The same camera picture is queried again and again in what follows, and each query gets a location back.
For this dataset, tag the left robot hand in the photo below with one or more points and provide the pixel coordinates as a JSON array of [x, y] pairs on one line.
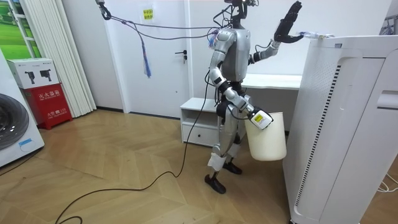
[[287, 23]]

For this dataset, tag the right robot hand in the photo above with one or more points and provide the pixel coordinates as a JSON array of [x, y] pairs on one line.
[[260, 119]]

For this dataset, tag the white plastic bucket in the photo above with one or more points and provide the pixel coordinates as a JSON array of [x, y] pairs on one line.
[[267, 140]]

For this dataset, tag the plastic wrapper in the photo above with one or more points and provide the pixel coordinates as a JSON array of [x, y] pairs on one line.
[[315, 34]]

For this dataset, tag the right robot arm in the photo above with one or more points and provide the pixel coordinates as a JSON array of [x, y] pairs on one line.
[[217, 63]]

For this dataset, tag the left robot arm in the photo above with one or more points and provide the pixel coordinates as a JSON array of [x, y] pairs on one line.
[[266, 53]]

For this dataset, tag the robot legs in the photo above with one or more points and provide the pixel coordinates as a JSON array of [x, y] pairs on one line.
[[228, 127]]

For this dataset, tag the white desk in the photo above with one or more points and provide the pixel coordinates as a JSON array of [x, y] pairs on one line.
[[270, 81]]

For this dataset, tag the robot body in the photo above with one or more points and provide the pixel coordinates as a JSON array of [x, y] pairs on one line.
[[237, 53]]

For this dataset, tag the white bedside cabinet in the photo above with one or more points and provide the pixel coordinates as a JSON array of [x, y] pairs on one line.
[[199, 124]]

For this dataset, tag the white air purifier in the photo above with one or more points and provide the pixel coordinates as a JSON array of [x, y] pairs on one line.
[[342, 124]]

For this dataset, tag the white door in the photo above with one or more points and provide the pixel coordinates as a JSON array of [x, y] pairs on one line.
[[161, 81]]

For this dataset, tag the yellow paper sign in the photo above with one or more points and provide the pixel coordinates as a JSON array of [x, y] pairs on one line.
[[148, 14]]

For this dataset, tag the red fire extinguisher box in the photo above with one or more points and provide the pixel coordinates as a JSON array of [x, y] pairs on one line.
[[49, 104]]

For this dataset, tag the white folding curtain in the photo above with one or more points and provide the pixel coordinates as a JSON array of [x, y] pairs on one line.
[[59, 53]]

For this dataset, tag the white cardboard box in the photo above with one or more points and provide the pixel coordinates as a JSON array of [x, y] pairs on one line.
[[31, 73]]

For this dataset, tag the white washing machine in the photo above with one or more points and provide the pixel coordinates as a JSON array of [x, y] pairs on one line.
[[15, 124]]

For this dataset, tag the green landscape poster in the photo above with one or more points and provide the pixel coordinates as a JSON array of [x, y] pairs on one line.
[[12, 34]]

